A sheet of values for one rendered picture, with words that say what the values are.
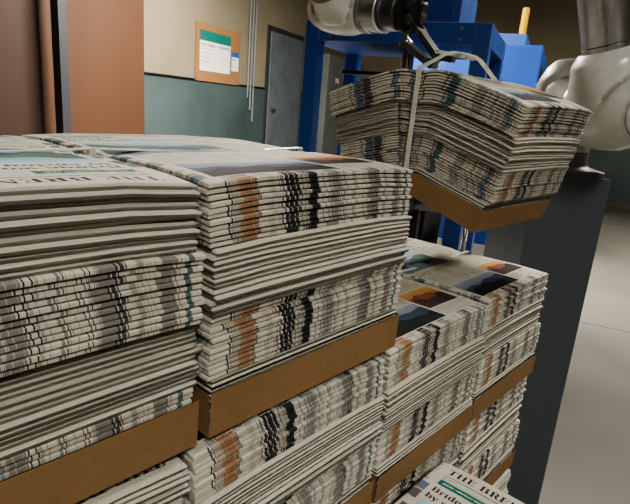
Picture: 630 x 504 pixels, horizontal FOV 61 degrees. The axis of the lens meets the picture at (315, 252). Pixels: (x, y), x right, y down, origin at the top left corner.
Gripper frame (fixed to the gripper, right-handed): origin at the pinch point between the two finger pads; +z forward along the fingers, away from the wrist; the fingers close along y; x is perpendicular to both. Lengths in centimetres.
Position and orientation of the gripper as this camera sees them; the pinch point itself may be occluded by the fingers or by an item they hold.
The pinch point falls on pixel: (474, 15)
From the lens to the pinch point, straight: 112.0
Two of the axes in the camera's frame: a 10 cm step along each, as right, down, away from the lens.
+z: 7.0, 3.2, -6.4
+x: -7.0, 1.5, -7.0
